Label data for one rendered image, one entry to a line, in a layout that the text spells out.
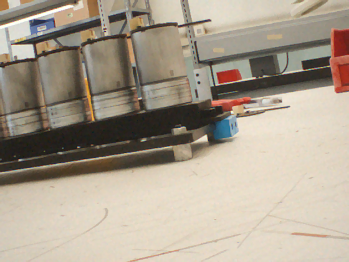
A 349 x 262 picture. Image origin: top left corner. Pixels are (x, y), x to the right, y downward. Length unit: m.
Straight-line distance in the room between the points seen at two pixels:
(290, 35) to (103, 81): 2.24
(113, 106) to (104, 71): 0.02
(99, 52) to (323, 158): 0.15
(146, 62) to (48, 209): 0.12
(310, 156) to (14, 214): 0.10
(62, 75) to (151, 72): 0.05
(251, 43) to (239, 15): 2.21
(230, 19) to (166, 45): 4.49
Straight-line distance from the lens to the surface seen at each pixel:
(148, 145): 0.25
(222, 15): 4.79
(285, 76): 2.55
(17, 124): 0.32
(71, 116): 0.31
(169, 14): 4.92
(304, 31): 2.51
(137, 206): 0.17
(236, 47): 2.56
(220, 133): 0.28
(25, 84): 0.32
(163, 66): 0.29
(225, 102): 0.53
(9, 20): 3.30
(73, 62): 0.31
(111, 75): 0.30
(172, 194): 0.17
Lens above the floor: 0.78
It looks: 4 degrees down
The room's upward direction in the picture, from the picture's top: 11 degrees counter-clockwise
